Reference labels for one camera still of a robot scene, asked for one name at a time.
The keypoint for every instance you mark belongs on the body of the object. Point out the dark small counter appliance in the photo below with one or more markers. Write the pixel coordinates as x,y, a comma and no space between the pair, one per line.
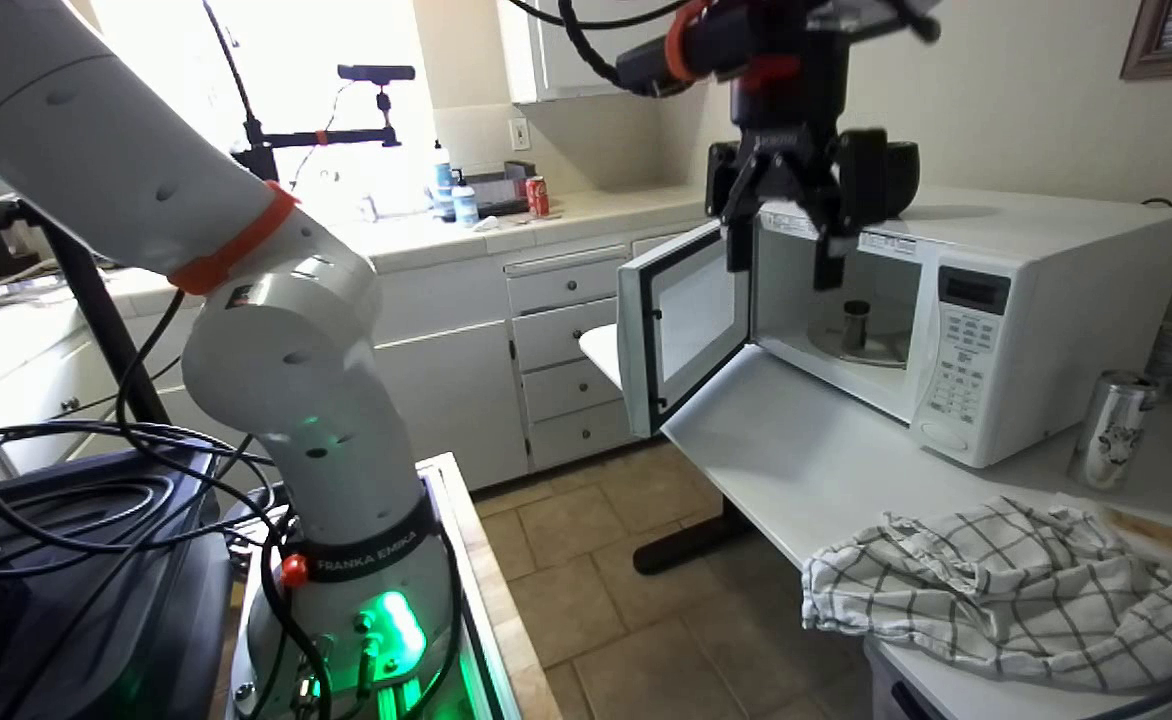
497,188

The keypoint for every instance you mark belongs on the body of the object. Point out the white bin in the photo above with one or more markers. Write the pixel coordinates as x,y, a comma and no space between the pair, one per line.
957,693

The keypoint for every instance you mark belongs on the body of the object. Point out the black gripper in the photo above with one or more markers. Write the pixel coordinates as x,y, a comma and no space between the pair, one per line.
795,156

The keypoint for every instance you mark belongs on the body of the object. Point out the brown wooden board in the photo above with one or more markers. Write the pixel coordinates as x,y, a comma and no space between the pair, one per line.
1152,532

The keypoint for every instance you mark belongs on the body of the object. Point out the red soda can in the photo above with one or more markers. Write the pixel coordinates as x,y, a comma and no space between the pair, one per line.
539,198

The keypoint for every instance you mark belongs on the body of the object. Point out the white kitchen counter cabinet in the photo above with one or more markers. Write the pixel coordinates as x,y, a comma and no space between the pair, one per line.
458,387

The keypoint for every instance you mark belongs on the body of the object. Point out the white microwave oven body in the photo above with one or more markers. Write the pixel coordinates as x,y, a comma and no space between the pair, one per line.
1076,320

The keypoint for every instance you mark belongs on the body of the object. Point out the black camera on boom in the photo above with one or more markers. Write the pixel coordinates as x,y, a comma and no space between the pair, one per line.
378,73

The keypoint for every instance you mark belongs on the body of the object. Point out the black table base foot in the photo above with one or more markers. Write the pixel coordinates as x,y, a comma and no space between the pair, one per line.
687,545

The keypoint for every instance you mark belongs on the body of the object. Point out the black tripod pole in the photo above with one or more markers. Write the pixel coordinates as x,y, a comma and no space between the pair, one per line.
105,326

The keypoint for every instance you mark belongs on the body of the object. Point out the blue plastic bottle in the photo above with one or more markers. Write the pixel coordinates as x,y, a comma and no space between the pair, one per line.
442,187

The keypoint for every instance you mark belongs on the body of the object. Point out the black equipment case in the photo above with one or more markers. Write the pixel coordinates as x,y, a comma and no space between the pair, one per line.
27,641

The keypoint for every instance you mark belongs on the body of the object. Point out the wood edged robot cart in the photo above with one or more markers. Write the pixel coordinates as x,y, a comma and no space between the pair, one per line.
484,585

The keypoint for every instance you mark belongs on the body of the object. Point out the glass turntable plate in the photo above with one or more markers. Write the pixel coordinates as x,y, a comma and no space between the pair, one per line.
876,348

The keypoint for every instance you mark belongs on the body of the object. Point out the white wall outlet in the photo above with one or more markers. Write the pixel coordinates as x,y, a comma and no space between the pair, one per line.
523,128

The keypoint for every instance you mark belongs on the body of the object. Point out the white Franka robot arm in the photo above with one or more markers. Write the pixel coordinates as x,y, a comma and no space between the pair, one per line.
91,146

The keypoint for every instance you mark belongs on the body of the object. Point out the checkered white dish cloth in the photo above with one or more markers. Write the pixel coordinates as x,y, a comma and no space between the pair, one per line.
1010,594

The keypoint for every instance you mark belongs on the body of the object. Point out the small metal cup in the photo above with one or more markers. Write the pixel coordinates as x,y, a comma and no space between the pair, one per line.
853,326

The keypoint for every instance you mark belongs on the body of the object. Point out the white table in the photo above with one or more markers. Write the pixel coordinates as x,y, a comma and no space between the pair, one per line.
799,454

